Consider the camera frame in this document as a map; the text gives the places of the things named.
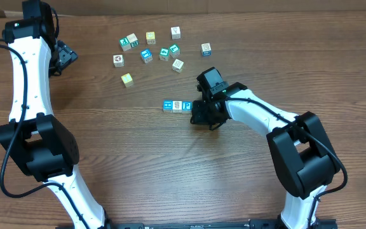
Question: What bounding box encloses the blue letter P block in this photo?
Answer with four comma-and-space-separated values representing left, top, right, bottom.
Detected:
182, 101, 193, 113

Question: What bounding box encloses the white patterned block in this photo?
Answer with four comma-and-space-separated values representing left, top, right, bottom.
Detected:
172, 101, 182, 113
172, 59, 184, 73

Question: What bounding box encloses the blue arrows block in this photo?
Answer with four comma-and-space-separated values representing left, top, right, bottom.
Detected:
163, 101, 173, 113

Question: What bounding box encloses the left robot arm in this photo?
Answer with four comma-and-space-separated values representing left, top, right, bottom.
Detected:
0, 0, 111, 228

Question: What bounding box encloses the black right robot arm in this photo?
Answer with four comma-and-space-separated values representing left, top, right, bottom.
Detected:
190, 67, 348, 228

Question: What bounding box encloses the white block red circle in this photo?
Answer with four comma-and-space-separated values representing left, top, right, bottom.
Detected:
113, 55, 125, 67

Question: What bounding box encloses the green letter block far left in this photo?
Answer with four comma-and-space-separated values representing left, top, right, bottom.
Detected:
119, 37, 132, 52

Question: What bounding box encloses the white block blue side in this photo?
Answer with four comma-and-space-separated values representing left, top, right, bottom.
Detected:
201, 43, 212, 56

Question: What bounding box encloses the yellow block lower left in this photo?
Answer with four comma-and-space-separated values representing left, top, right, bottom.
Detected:
121, 73, 133, 88

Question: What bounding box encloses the white block dark green side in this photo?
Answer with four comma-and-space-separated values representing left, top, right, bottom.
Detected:
126, 33, 139, 48

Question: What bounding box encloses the green letter L block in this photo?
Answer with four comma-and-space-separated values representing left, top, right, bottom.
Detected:
169, 43, 180, 59

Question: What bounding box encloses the cardboard panel at back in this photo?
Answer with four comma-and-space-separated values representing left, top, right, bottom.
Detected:
0, 0, 366, 18

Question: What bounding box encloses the green number four block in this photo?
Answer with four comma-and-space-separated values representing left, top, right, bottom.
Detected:
159, 48, 170, 61

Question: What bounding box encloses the blue picture block left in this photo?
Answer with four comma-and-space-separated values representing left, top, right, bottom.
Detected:
140, 49, 153, 64

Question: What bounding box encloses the yellow block top row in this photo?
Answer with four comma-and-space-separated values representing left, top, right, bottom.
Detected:
146, 31, 156, 45

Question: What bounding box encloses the white block top right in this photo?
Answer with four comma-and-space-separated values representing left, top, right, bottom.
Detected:
171, 26, 181, 39

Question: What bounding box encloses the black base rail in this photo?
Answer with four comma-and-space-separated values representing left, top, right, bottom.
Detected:
55, 218, 285, 229

